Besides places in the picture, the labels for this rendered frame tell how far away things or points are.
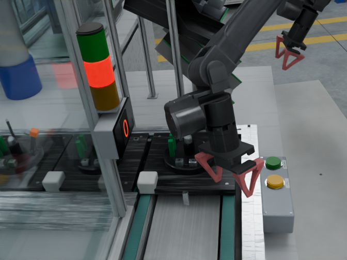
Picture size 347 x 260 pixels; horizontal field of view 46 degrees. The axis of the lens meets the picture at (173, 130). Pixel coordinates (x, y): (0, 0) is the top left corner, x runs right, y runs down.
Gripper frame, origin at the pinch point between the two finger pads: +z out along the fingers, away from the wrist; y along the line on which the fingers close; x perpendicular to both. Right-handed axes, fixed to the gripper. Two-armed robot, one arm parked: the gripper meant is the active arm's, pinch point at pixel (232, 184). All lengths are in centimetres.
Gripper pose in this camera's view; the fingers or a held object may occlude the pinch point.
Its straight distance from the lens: 85.1
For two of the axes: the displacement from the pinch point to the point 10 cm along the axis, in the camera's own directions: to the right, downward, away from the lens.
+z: 2.2, 9.0, 3.8
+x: 8.1, -3.8, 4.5
